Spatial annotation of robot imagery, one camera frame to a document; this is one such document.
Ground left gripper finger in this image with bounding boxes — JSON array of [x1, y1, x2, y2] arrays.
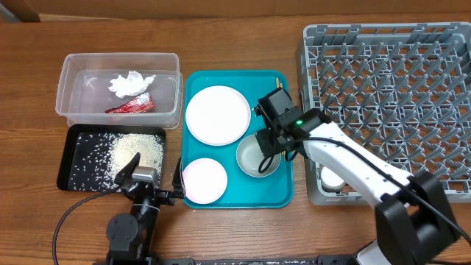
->
[[172, 158, 185, 199], [114, 152, 141, 184]]

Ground white tissue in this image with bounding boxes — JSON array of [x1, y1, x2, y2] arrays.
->
[[108, 71, 156, 99]]

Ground grey bowl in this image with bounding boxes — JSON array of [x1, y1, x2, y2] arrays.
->
[[236, 135, 281, 177]]

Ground black tray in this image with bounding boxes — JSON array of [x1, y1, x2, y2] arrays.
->
[[57, 124, 166, 191]]

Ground spilled rice grains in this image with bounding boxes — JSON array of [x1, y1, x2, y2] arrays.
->
[[68, 132, 164, 192]]

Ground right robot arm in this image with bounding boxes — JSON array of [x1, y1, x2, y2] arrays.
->
[[254, 87, 470, 265]]

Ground clear plastic bin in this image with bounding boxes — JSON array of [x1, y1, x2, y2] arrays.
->
[[55, 52, 183, 130]]

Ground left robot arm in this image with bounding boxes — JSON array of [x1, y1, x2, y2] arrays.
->
[[105, 153, 185, 265]]

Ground small white cup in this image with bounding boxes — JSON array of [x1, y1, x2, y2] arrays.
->
[[320, 166, 345, 192]]

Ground grey dish rack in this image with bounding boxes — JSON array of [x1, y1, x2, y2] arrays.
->
[[296, 22, 470, 203]]

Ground red snack wrapper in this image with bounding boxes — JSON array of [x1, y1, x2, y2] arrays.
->
[[105, 93, 155, 113]]

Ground large white plate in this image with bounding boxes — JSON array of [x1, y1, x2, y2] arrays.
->
[[185, 85, 251, 146]]

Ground teal serving tray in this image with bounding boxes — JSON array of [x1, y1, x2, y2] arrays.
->
[[181, 70, 294, 209]]

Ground small pink-white plate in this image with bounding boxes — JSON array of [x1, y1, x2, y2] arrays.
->
[[183, 158, 228, 205]]

